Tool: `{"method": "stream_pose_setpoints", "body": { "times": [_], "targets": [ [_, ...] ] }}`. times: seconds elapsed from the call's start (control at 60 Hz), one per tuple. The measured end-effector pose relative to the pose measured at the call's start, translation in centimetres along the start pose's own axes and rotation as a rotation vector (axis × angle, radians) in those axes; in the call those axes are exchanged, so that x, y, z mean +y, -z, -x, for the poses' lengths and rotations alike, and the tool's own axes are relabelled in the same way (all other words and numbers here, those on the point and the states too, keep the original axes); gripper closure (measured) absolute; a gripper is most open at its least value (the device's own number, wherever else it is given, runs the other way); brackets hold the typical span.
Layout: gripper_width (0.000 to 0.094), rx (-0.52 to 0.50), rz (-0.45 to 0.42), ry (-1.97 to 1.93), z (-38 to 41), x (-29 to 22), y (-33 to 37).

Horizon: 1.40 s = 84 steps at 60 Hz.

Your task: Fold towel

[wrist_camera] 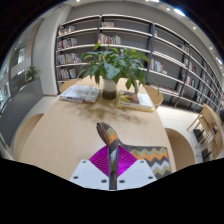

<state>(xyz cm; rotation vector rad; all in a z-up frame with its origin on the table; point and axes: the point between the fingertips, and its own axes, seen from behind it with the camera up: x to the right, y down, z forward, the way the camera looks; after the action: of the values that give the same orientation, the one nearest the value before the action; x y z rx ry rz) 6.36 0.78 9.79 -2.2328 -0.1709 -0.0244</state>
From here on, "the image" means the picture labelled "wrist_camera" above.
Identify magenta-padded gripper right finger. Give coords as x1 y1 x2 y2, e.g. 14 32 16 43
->
116 145 158 191

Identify round-backed wooden chair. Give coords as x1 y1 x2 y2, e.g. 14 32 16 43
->
164 127 196 172
13 113 45 161
59 78 81 94
143 84 164 108

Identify square-framed wooden chair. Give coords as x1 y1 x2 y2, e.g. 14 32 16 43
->
186 103 224 159

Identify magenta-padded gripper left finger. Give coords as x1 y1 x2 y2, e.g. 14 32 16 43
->
68 145 111 191

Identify yellow cover book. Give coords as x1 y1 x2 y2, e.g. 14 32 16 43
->
115 90 155 113

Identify white cover book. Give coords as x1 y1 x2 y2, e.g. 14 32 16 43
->
59 84 102 104

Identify grey shelf unit with books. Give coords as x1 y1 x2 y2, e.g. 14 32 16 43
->
54 13 224 111

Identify green potted plant, white pot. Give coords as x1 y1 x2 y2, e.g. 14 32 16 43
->
77 43 151 100

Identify zigzag-striped towel with grey back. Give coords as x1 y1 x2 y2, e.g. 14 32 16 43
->
96 121 173 191

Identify small green plant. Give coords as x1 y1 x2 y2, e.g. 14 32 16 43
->
24 65 41 83

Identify grey partition counter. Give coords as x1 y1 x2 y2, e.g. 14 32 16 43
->
0 77 44 148

